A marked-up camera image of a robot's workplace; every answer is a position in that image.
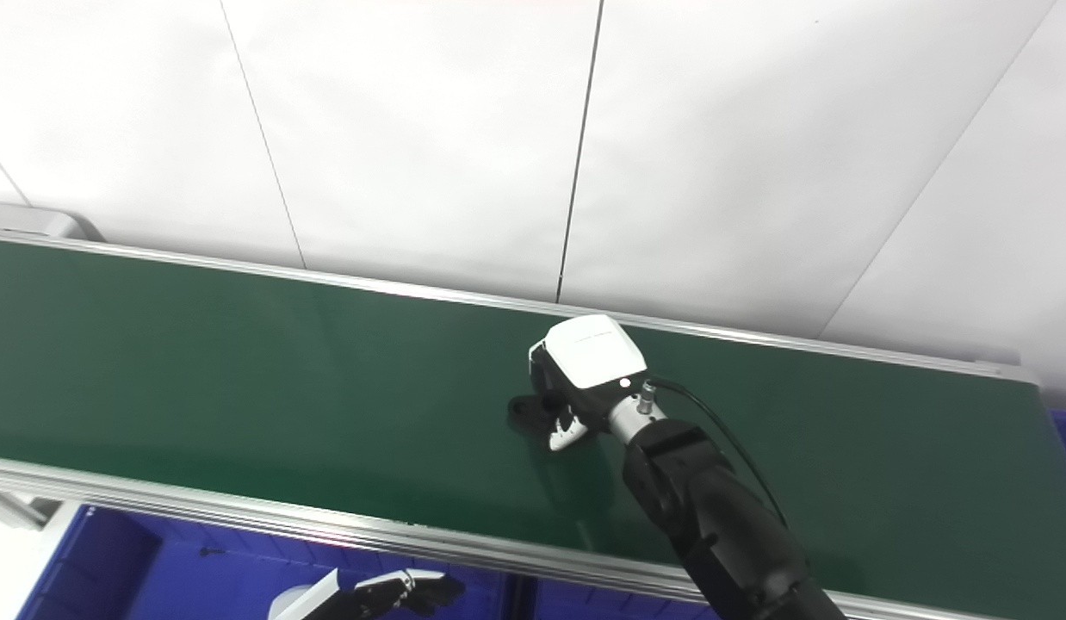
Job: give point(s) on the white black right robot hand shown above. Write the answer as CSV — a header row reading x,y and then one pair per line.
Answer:
x,y
593,353

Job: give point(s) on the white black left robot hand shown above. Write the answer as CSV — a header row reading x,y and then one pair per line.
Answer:
x,y
318,603

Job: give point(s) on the black flange part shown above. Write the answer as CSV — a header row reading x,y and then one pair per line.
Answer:
x,y
526,413

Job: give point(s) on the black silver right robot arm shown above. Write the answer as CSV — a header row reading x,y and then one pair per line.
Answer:
x,y
705,508

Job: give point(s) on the green conveyor belt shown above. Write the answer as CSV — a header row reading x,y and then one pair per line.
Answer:
x,y
197,508
283,387

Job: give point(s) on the blue bin with white parts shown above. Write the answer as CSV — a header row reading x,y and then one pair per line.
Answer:
x,y
154,577

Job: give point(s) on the blue bin with black parts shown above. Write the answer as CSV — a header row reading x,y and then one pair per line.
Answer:
x,y
602,607

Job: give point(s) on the aluminium conveyor support leg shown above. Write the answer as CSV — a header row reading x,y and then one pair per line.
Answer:
x,y
16,510

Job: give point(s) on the grey conveyor end cover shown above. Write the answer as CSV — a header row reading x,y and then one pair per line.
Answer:
x,y
34,224

